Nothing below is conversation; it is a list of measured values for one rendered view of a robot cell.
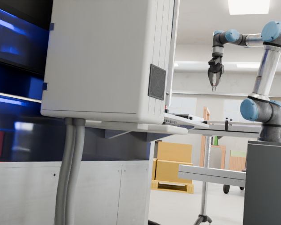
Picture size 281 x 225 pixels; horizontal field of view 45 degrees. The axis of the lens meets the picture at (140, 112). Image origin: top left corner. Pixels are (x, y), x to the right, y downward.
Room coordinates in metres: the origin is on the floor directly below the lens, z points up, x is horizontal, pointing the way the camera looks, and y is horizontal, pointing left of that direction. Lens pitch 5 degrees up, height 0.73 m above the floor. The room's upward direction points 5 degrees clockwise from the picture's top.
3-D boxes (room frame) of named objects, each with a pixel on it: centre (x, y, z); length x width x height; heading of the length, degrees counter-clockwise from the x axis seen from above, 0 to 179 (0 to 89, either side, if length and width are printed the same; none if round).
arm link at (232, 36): (2.09, -0.53, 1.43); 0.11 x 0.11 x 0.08; 27
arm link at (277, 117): (1.91, -0.74, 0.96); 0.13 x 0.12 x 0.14; 117
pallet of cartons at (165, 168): (5.79, -0.36, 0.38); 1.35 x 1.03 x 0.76; 74
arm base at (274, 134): (1.91, -0.75, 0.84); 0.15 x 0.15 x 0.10
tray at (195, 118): (2.20, -0.21, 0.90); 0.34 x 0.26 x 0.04; 60
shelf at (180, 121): (2.07, -0.08, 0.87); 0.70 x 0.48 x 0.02; 150
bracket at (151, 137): (2.29, -0.21, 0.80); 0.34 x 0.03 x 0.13; 60
